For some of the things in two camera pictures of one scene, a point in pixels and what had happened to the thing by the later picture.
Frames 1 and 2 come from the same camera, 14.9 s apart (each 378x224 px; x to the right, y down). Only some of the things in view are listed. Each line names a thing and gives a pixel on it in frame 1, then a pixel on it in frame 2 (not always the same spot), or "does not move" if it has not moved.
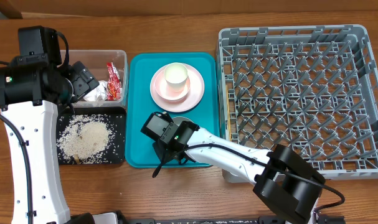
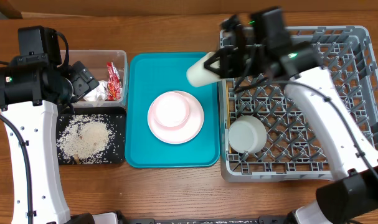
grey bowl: x=177 y=120 to x=247 y=134
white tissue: x=98 y=94 does not move
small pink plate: x=171 y=91 to x=171 y=110
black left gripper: x=83 y=79 does not move
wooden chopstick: x=228 y=113 does not move
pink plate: x=193 y=98 to x=175 y=117
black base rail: x=317 y=219 does not move
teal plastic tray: x=140 y=105 does not move
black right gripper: x=159 y=153 to x=224 y=56
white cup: x=175 y=74 to x=198 y=75
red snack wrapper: x=114 y=83 does not move
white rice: x=88 y=139 does not move
